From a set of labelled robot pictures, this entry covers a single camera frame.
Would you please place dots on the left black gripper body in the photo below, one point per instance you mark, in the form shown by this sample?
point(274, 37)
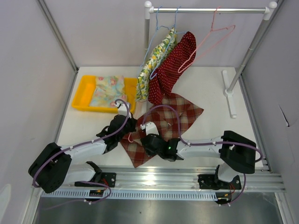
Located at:
point(127, 121)

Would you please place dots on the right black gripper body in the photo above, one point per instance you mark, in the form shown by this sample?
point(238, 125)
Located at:
point(147, 143)

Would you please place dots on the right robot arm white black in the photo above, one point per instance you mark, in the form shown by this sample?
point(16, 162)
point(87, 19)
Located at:
point(237, 152)

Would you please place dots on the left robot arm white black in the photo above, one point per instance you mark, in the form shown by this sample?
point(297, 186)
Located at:
point(57, 166)

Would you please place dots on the red polka dot skirt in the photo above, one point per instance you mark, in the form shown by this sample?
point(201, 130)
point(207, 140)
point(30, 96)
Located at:
point(168, 73)

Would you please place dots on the lemon print skirt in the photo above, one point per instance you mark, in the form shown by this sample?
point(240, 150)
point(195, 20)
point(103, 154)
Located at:
point(143, 79)

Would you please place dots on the pastel floral cloth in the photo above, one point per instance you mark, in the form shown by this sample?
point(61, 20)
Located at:
point(107, 91)

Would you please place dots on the yellow plastic tray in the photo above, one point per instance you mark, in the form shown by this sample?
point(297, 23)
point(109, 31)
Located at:
point(86, 89)

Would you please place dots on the metal clothes rack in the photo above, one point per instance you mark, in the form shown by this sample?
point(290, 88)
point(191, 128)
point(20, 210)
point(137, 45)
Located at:
point(268, 15)

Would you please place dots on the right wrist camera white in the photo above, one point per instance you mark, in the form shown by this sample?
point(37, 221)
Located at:
point(149, 128)

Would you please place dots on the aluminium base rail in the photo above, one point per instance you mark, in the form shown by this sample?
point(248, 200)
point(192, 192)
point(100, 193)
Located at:
point(186, 179)

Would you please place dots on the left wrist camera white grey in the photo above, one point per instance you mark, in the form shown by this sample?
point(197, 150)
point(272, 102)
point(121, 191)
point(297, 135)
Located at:
point(123, 108)

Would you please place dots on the slotted cable duct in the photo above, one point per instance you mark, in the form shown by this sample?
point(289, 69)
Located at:
point(133, 194)

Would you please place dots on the blue wire hanger left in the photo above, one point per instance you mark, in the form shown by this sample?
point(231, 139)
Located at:
point(148, 8)

